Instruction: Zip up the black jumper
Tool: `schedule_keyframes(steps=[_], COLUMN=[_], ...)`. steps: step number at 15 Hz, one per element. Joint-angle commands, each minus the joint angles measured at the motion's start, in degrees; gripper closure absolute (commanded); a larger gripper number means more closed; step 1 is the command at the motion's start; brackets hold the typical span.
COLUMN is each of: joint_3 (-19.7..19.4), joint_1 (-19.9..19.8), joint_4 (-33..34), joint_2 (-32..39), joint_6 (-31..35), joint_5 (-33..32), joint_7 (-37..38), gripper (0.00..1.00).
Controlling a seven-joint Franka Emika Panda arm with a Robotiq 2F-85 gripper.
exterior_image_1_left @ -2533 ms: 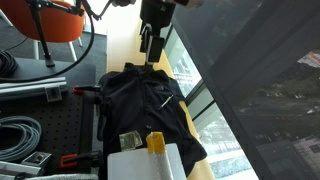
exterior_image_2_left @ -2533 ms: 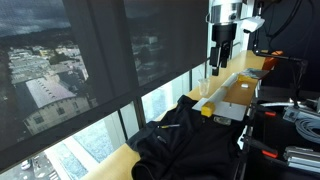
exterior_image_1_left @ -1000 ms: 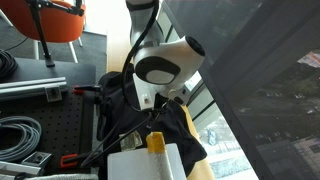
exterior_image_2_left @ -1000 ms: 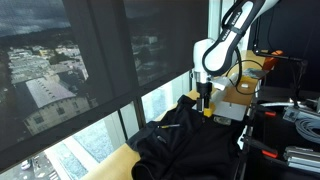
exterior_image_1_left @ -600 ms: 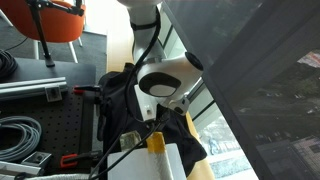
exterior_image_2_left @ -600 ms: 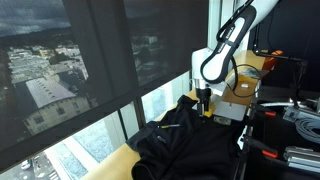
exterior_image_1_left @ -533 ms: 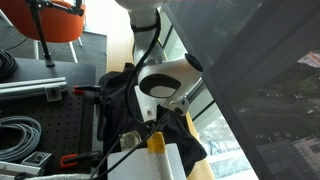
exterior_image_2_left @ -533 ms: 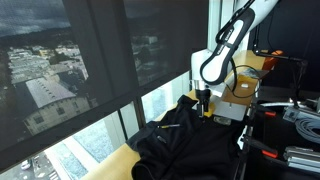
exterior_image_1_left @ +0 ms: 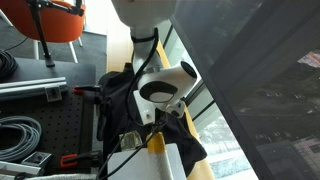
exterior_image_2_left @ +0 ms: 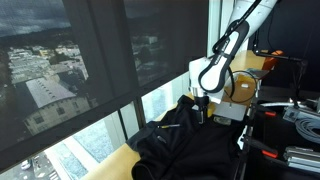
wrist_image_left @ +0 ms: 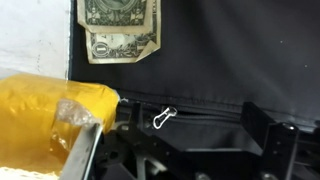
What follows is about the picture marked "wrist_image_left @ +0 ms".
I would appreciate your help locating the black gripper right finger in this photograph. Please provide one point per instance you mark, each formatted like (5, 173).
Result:
(280, 153)

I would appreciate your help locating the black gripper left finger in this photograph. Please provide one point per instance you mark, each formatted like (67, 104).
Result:
(110, 146)

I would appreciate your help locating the silver zipper pull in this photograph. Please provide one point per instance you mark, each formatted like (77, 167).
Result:
(164, 117)

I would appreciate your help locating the black zip-up jumper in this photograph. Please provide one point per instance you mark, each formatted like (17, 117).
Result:
(216, 50)

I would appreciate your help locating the white roll with yellow tape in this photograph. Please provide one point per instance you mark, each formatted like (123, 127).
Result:
(30, 113)

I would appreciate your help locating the dollar bill with folded corner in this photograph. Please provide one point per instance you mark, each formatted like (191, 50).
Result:
(120, 48)

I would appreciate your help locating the flat dollar bill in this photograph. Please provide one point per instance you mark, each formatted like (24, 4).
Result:
(113, 15)

